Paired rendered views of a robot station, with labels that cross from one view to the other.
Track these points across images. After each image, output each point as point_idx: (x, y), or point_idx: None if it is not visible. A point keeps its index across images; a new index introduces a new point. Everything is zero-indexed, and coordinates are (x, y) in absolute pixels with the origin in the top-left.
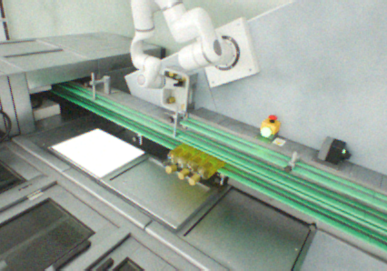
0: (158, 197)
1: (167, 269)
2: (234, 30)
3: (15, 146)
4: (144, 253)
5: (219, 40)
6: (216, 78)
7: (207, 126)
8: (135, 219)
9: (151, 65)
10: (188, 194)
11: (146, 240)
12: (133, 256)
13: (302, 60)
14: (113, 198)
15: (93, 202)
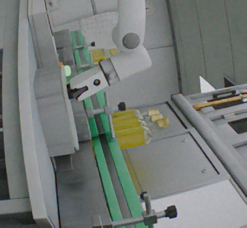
0: (184, 150)
1: (217, 124)
2: None
3: None
4: (224, 133)
5: None
6: (55, 49)
7: (89, 100)
8: (219, 139)
9: None
10: (151, 148)
11: (219, 133)
12: (234, 133)
13: None
14: (227, 158)
15: (246, 166)
